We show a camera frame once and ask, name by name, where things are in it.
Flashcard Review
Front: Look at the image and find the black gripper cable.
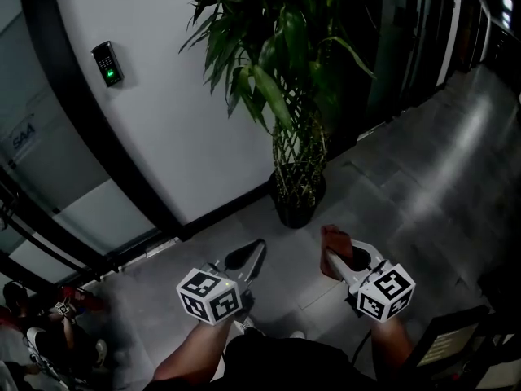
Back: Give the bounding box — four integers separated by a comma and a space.
350, 329, 374, 362

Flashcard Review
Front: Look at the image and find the black fingerprint keypad lock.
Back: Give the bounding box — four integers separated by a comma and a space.
90, 40, 125, 89

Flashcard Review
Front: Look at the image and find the person's left forearm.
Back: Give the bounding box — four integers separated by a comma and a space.
151, 319, 234, 383

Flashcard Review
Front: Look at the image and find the green potted plant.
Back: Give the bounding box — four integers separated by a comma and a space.
178, 0, 378, 231

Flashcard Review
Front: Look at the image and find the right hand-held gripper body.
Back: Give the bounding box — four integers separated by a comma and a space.
344, 260, 417, 324

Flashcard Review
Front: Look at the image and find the person's black clothing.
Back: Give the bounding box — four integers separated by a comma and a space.
142, 327, 410, 391

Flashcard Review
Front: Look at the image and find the reddish brown cloth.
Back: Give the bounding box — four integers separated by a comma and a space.
320, 224, 354, 279

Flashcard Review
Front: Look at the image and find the frosted glass door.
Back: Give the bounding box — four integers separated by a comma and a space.
0, 0, 160, 279

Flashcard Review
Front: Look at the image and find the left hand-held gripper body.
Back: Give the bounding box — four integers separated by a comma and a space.
175, 261, 256, 326

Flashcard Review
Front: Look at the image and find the person's right forearm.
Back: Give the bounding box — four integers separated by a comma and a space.
369, 314, 417, 367

